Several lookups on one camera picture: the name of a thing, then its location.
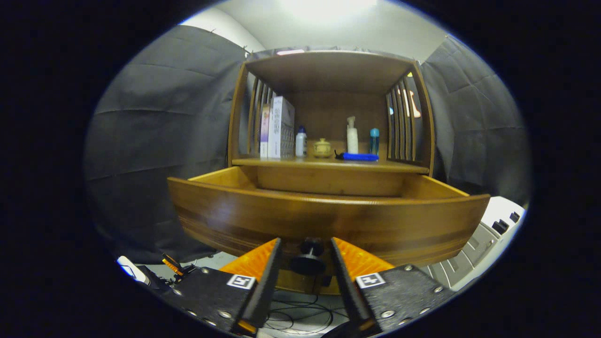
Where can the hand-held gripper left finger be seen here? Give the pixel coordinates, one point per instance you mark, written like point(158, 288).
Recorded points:
point(265, 286)

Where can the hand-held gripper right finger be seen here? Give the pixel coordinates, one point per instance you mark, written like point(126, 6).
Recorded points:
point(347, 286)

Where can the black round drawer knob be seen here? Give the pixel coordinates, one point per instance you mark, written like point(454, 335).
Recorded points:
point(307, 265)

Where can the brown wooden drawer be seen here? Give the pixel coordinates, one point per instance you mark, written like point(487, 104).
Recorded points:
point(281, 220)

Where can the white plastic drawer unit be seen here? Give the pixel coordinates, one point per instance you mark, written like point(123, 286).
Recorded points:
point(469, 263)

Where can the brown wooden countertop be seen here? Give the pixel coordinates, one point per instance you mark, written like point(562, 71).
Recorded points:
point(310, 163)

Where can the brown wooden cabinet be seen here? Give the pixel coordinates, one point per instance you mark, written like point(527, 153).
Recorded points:
point(338, 108)

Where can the orange and black tool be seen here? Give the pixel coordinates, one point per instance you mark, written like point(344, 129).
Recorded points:
point(173, 265)

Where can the blue folded cloth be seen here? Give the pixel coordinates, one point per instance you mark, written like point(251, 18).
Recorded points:
point(359, 157)

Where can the white plastic object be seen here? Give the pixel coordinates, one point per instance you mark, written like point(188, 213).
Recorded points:
point(131, 270)

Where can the yellow lidded ceramic teacup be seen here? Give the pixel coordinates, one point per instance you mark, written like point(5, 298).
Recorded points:
point(322, 149)

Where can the white bottle with blue cap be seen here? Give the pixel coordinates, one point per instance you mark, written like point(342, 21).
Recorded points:
point(301, 145)

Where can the blue translucent bottle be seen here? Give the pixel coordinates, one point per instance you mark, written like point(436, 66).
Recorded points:
point(374, 143)

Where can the white pump bottle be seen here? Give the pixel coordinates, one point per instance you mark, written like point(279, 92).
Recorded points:
point(352, 138)

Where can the thin pink book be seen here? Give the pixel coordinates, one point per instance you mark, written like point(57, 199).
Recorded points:
point(265, 136)

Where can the thick white book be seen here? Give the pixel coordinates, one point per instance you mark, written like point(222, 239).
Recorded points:
point(277, 131)

